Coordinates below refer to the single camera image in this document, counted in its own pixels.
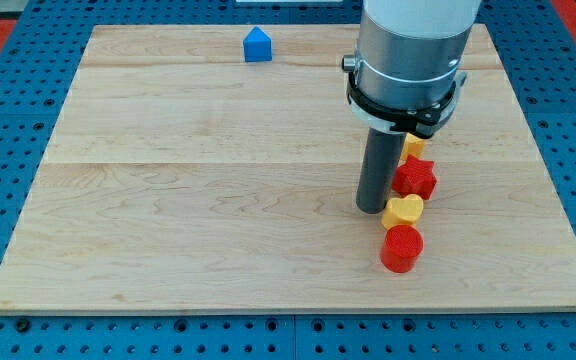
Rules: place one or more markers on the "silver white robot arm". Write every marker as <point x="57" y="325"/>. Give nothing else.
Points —
<point x="403" y="75"/>

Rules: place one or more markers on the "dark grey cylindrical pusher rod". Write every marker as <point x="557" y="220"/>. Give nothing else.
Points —
<point x="380" y="161"/>

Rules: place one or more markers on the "light wooden board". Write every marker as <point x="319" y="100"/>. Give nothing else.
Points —
<point x="181" y="180"/>

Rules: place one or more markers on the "yellow heart block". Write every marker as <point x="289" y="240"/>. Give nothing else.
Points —
<point x="402" y="211"/>

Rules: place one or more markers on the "red star block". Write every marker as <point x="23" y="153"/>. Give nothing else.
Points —
<point x="415" y="176"/>

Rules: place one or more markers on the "yellow block behind rod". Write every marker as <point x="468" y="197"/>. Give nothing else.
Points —
<point x="413" y="146"/>

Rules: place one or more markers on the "red cylinder block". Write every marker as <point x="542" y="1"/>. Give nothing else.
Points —
<point x="402" y="246"/>

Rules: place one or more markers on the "blue triangular house block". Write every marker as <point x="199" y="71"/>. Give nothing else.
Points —
<point x="257" y="46"/>

